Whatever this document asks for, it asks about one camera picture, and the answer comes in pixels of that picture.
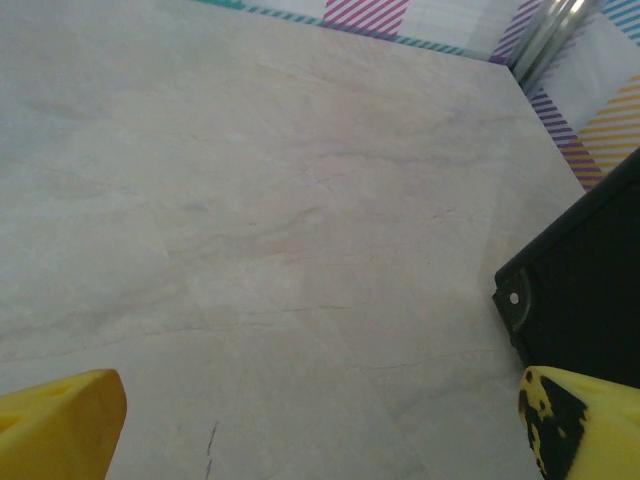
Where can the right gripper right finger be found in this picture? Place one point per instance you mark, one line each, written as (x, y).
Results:
(600, 430)

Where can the aluminium frame post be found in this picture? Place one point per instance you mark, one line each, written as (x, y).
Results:
(550, 40)

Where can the black hard case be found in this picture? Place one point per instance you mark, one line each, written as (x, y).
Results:
(585, 275)

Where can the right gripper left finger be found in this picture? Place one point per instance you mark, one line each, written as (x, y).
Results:
(55, 430)

